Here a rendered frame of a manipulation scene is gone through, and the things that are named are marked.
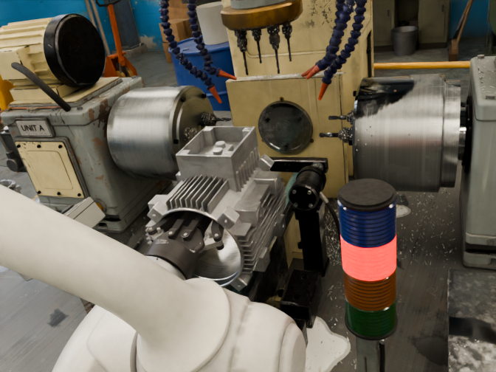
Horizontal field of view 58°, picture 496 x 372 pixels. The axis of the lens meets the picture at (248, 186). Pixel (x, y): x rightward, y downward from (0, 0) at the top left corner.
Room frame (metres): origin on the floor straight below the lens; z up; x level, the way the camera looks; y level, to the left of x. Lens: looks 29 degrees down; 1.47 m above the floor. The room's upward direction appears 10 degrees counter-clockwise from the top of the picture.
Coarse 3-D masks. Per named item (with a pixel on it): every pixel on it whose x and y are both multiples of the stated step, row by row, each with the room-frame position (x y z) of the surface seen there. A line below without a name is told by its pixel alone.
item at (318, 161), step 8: (280, 160) 0.89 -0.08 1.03; (288, 160) 0.88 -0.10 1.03; (296, 160) 0.87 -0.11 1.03; (304, 160) 0.87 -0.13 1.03; (312, 160) 0.86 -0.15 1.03; (320, 160) 0.85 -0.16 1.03; (272, 168) 0.89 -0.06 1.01; (280, 168) 0.89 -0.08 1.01; (288, 168) 0.88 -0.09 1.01; (296, 168) 0.87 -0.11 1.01; (320, 168) 0.84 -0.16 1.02
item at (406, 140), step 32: (384, 96) 0.85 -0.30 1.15; (416, 96) 0.82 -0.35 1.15; (448, 96) 0.80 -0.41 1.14; (352, 128) 0.88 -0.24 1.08; (384, 128) 0.80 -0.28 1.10; (416, 128) 0.77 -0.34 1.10; (448, 128) 0.76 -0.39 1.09; (384, 160) 0.79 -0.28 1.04; (416, 160) 0.76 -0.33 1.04; (448, 160) 0.75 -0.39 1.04
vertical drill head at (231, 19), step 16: (240, 0) 1.01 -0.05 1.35; (256, 0) 0.99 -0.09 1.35; (272, 0) 0.99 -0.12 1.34; (288, 0) 1.02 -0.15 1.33; (224, 16) 1.02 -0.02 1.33; (240, 16) 0.98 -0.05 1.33; (256, 16) 0.96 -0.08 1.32; (272, 16) 0.96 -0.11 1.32; (288, 16) 0.97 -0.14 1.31; (240, 32) 1.01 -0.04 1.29; (256, 32) 1.10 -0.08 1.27; (272, 32) 0.98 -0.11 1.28; (288, 32) 1.07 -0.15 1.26; (240, 48) 1.02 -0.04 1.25; (272, 48) 0.99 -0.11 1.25; (288, 48) 1.08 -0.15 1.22
